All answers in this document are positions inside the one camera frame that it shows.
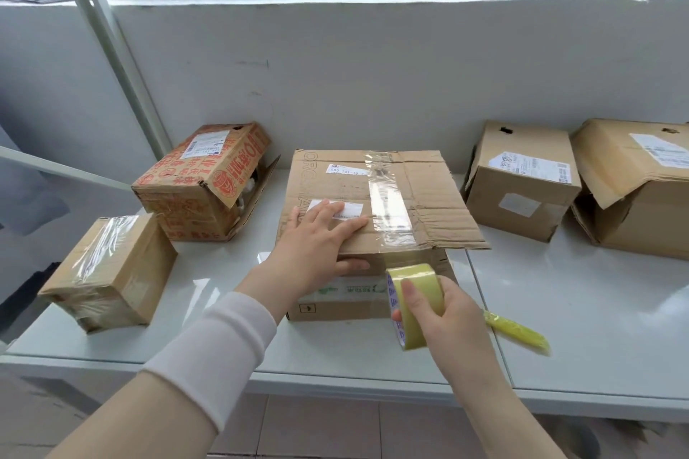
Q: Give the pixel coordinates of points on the person's right forearm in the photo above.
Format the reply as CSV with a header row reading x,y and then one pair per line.
x,y
506,421

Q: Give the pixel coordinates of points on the plain labelled cardboard box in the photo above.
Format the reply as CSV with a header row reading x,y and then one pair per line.
x,y
519,189

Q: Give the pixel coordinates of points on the small tape-wrapped cardboard box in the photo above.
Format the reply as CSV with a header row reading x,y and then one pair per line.
x,y
113,270

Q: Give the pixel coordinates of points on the yellow utility knife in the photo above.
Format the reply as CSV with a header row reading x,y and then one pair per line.
x,y
519,332

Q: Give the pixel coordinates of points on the person's left hand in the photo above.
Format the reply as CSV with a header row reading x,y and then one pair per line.
x,y
309,254

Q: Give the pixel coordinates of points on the red printed cardboard box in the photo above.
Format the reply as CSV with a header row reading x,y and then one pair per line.
x,y
188,179

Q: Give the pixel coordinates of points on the person's left little finger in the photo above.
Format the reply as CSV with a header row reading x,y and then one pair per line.
x,y
291,217

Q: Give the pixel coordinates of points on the large taped cardboard box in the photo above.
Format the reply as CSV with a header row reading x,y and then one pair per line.
x,y
425,195

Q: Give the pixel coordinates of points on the person's left forearm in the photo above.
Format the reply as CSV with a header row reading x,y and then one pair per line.
x,y
204,367

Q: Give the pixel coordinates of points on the person's right hand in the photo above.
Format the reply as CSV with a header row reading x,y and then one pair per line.
x,y
455,332

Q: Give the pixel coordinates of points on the person's right thumb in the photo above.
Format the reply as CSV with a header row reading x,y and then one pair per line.
x,y
415,298

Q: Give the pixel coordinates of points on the person's left thumb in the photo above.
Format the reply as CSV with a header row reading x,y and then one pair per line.
x,y
355,267

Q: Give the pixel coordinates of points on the white metal bar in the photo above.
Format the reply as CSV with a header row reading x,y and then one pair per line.
x,y
59,167

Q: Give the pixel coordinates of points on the person's left middle finger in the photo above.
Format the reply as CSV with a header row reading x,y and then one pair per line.
x,y
335,214

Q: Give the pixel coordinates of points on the yellow packing tape roll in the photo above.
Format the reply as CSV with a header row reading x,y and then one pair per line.
x,y
417,281

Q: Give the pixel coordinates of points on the torn open cardboard box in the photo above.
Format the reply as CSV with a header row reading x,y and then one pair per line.
x,y
640,206

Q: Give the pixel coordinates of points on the white slanted metal pole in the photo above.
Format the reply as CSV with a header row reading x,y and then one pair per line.
x,y
116,50

